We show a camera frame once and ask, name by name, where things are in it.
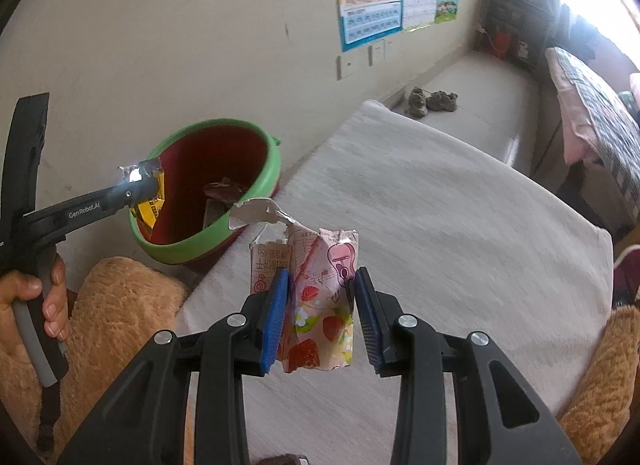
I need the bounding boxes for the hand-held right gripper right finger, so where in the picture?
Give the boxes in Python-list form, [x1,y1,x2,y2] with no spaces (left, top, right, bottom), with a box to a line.
[352,266,583,465]

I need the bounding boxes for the dark shelf rack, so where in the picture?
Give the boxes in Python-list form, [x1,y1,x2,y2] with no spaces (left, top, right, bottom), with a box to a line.
[472,0,556,70]

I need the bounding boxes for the tan plush blanket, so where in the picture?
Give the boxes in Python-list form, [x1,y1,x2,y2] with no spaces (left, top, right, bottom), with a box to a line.
[0,257,640,465]

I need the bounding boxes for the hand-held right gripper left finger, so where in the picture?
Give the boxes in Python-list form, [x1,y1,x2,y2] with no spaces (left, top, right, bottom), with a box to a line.
[55,267,291,465]

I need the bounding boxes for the person's left hand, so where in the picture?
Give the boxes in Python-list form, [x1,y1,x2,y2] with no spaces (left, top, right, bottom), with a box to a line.
[0,255,70,341]

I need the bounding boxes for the dark grey packet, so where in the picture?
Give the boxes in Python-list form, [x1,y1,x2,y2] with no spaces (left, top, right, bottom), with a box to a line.
[202,200,232,232]

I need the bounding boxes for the white table cloth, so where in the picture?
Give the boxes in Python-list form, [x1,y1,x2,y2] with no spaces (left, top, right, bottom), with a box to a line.
[177,100,615,465]

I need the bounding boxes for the bed with patterned quilt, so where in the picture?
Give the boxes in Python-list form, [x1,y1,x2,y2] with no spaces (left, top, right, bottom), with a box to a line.
[544,46,640,226]

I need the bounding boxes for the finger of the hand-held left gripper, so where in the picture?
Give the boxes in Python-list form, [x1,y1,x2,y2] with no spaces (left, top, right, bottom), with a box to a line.
[112,172,161,210]

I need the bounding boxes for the dark hanging clothes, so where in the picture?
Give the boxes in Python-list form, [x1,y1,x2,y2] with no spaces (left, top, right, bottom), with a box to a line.
[560,5,621,63]

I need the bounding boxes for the brown wrapper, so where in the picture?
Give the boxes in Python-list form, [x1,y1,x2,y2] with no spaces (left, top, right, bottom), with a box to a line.
[202,177,247,202]

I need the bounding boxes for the pink strawberry print carton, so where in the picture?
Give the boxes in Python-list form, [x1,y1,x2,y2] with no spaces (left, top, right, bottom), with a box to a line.
[227,197,361,388]

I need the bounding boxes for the grey shoe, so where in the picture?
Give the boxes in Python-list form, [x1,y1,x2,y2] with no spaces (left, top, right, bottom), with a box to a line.
[407,87,430,118]
[425,90,460,113]

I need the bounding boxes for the green rimmed red bin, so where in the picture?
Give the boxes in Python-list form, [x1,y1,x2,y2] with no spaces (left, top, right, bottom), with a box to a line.
[129,119,282,266]

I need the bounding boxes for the dark red shoe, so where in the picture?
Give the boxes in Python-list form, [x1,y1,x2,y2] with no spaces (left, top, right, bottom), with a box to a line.
[612,244,640,307]

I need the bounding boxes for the red bucket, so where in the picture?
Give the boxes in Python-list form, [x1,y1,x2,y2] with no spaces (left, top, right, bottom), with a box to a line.
[489,27,513,58]

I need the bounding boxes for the yellow foil wrapper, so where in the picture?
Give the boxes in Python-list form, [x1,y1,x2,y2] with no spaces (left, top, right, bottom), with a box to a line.
[117,157,167,226]

